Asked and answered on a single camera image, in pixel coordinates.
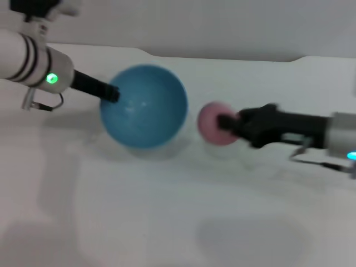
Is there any wrist cable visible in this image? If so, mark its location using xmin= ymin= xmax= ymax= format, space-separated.
xmin=22 ymin=88 xmax=65 ymax=113
xmin=289 ymin=137 xmax=353 ymax=171

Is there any pink peach with green leaf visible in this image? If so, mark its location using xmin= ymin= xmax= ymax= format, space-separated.
xmin=197 ymin=101 xmax=241 ymax=146

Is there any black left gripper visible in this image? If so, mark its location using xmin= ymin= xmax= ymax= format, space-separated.
xmin=70 ymin=70 xmax=121 ymax=104

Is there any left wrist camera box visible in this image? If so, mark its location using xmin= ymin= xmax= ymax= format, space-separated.
xmin=9 ymin=0 xmax=80 ymax=22

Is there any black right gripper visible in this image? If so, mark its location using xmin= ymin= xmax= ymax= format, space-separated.
xmin=217 ymin=103 xmax=330 ymax=150

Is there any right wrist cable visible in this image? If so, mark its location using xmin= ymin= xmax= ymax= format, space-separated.
xmin=289 ymin=137 xmax=353 ymax=171

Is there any blue bowl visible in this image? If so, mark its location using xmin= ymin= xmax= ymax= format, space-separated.
xmin=100 ymin=63 xmax=190 ymax=150

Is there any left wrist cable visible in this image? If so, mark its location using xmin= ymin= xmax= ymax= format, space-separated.
xmin=22 ymin=88 xmax=65 ymax=113

